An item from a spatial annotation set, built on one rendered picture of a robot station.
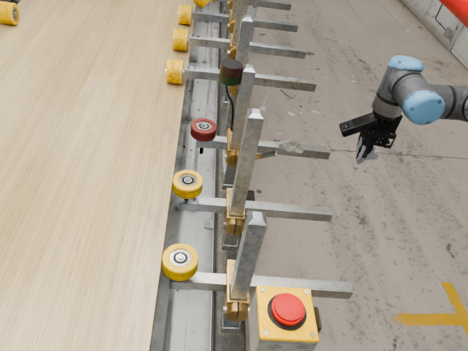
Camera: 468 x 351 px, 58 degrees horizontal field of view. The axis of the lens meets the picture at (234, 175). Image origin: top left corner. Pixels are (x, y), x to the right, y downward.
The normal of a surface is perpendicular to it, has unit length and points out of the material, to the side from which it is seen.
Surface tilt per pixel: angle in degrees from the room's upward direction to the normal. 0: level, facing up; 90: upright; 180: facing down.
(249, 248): 90
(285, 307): 0
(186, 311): 0
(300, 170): 0
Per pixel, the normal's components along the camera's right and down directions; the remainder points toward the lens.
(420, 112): 0.01, 0.68
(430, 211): 0.14, -0.73
